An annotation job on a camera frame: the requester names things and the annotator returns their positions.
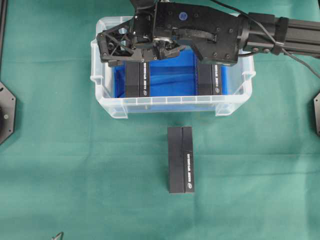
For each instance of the green table cloth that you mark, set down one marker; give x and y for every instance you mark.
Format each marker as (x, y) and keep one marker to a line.
(70, 167)

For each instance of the blue liner in bin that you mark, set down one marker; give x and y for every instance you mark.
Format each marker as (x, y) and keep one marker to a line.
(169, 77)

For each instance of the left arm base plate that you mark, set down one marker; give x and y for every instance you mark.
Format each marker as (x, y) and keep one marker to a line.
(7, 113)

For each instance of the small metal bracket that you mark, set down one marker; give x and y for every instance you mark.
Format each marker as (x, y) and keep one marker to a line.
(59, 236)

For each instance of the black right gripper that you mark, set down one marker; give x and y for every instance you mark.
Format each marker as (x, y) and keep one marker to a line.
(160, 30)

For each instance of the clear plastic storage bin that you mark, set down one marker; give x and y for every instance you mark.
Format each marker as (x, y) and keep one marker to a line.
(238, 91)

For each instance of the black box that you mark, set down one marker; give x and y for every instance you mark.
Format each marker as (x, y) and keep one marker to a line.
(137, 79)
(181, 178)
(209, 79)

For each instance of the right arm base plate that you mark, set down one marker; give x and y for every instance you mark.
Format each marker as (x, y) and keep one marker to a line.
(316, 102)

